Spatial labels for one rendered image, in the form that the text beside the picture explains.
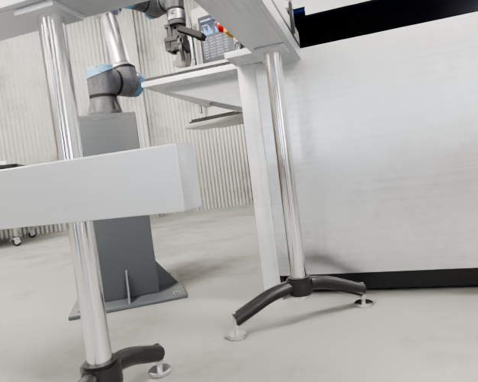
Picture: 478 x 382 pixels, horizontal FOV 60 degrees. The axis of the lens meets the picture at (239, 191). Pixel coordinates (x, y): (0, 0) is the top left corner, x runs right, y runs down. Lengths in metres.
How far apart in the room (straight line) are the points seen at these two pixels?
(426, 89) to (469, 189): 0.35
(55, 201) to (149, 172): 0.21
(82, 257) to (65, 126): 0.25
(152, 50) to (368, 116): 4.81
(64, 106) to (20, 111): 5.10
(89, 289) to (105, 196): 0.20
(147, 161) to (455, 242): 1.07
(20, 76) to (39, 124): 0.64
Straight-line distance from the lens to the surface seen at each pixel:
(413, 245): 1.49
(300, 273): 1.30
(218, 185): 5.85
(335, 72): 1.48
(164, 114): 5.83
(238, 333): 1.29
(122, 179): 0.77
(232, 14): 1.01
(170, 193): 0.73
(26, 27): 1.03
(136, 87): 2.01
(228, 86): 1.65
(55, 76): 0.89
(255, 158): 1.50
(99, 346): 0.91
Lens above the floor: 0.49
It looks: 3 degrees down
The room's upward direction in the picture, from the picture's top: 7 degrees counter-clockwise
